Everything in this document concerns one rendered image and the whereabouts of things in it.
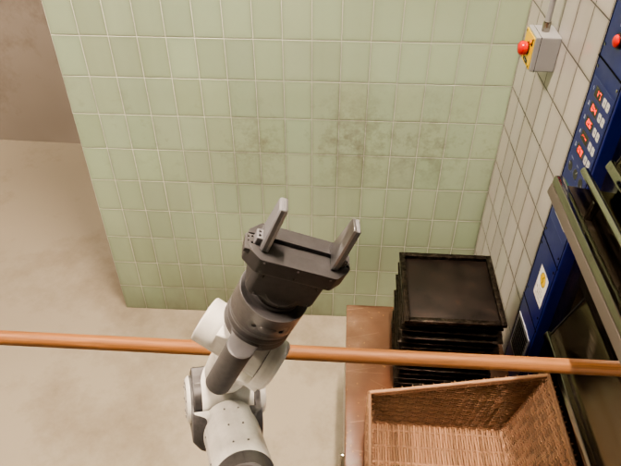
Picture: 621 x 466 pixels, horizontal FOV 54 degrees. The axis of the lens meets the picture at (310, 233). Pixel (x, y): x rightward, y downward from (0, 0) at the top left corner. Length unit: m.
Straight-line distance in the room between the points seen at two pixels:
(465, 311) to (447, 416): 0.31
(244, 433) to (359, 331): 1.19
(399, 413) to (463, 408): 0.18
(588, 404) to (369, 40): 1.30
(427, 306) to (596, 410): 0.51
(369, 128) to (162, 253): 1.10
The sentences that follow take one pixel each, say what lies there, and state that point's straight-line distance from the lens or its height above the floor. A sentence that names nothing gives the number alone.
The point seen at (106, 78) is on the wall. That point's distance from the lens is 2.36.
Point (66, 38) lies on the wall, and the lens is 2.34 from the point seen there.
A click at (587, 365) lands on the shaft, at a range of 1.30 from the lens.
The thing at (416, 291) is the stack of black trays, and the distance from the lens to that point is 1.79.
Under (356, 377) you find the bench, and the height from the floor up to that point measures 0.58.
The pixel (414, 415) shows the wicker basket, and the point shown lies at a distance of 1.83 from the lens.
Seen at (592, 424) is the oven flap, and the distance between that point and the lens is 1.53.
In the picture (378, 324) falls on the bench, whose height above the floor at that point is 0.58.
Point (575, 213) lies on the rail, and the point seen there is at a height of 1.43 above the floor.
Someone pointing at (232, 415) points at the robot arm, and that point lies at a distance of 0.99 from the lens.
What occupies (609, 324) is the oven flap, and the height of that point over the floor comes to 1.40.
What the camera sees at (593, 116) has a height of 1.49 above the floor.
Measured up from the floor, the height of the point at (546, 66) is 1.43.
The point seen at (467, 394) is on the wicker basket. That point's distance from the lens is 1.76.
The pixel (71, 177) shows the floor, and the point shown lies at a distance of 4.10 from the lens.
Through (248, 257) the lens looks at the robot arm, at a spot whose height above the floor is 1.70.
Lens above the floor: 2.14
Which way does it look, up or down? 39 degrees down
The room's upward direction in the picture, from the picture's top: straight up
